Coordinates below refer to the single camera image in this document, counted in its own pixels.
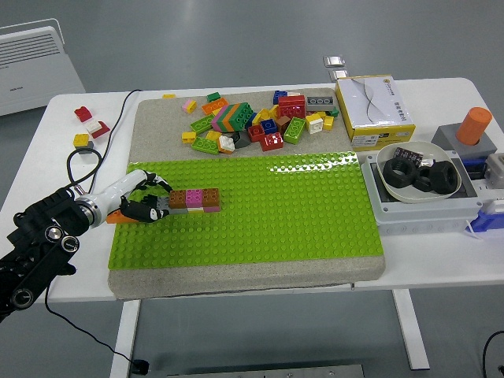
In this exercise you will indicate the yellow and white cardboard box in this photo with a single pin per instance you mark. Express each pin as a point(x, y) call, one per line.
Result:
point(374, 112)

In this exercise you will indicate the grey block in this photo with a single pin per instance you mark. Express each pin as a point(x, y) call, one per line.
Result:
point(449, 138)

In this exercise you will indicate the small black nut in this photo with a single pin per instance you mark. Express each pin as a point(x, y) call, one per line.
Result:
point(423, 181)

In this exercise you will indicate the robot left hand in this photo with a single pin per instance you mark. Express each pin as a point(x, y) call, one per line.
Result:
point(118, 185)

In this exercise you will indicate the grey connector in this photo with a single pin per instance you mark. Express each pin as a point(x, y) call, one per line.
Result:
point(496, 167)

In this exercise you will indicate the magenta square brick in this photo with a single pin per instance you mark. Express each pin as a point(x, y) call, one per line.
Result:
point(194, 197)

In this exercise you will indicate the light grey junction box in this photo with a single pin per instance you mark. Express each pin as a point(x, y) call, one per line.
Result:
point(425, 214)

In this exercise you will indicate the yellow and white flat brick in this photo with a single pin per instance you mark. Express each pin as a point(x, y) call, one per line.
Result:
point(195, 209)

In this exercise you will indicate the dark green small brick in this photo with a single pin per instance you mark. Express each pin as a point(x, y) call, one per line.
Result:
point(213, 97)
point(334, 112)

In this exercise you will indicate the dark red sloped brick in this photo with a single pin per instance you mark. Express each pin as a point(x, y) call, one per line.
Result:
point(103, 130)

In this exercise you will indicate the light green long brick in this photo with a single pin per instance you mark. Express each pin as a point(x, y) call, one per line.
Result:
point(204, 145)
point(202, 123)
point(294, 130)

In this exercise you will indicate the white panel heater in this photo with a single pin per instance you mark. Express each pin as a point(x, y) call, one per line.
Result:
point(35, 67)

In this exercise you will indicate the large red brick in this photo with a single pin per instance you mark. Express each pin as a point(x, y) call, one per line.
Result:
point(292, 106)

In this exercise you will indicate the green studded baseplate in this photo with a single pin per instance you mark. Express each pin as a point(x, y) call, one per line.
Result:
point(256, 220)

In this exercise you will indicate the red square brick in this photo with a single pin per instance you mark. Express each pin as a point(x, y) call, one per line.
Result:
point(256, 133)
point(271, 141)

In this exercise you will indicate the silver floor socket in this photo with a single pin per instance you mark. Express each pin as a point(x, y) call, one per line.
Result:
point(339, 75)
point(334, 61)

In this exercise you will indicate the white table leg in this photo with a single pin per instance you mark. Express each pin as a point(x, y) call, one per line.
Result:
point(126, 338)
point(411, 330)

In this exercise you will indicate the blue square brick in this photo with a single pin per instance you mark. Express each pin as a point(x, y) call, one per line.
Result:
point(279, 96)
point(269, 126)

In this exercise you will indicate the white bowl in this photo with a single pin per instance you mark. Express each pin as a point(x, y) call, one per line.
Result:
point(427, 147)

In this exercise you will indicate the light grey square brick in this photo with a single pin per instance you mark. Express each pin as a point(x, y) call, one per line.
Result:
point(164, 202)

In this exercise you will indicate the brown small brick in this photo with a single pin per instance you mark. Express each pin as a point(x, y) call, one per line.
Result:
point(281, 123)

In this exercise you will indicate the striped multicolour brick stack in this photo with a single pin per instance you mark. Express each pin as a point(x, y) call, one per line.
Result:
point(232, 117)

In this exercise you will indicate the dark grey sloped brick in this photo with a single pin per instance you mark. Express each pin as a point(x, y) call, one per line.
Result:
point(241, 139)

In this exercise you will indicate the dark grey flat brick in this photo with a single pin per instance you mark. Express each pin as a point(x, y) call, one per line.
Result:
point(179, 210)

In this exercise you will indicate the large black nut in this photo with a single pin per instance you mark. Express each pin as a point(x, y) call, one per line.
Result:
point(398, 173)
point(445, 178)

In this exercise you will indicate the black plug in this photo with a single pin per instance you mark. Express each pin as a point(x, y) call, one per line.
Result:
point(140, 367)

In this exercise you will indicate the black square building brick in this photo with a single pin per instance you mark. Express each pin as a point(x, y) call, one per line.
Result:
point(151, 201)

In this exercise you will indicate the red small brick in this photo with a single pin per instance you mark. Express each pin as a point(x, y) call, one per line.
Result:
point(83, 114)

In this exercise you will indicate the white zip tie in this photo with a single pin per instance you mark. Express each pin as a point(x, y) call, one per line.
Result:
point(472, 232)

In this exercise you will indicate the blue-violet plastic part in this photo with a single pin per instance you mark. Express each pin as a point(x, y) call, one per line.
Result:
point(488, 220)

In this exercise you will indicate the grey long brick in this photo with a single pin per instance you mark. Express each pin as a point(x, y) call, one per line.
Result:
point(319, 103)

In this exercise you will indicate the pink and yellow brick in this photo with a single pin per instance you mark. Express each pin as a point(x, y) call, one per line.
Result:
point(189, 105)

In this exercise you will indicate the orange long building brick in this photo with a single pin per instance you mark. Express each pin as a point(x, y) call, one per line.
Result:
point(115, 217)

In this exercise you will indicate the orange cylinder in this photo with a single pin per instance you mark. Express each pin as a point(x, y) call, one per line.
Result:
point(473, 125)

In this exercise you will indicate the pink flat brick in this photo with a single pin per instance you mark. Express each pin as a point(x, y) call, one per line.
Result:
point(212, 208)

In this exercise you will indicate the grey-beige mat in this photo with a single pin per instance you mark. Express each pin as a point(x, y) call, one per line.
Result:
point(236, 279)

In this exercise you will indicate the white and orange brick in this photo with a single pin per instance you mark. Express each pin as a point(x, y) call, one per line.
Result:
point(226, 143)

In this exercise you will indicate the white small brick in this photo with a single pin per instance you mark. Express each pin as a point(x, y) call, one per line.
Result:
point(93, 126)

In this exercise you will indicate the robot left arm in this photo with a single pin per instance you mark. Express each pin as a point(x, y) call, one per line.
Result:
point(39, 220)

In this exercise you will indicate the brown square brick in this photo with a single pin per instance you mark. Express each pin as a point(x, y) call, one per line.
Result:
point(210, 196)
point(178, 198)

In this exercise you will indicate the yellow small brick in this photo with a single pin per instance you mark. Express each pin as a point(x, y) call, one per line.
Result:
point(81, 139)
point(212, 136)
point(189, 136)
point(328, 123)

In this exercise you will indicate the dark circuit board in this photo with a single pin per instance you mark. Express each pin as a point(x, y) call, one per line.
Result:
point(409, 154)

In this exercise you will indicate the dark blue block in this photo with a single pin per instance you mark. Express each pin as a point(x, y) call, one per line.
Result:
point(474, 167)

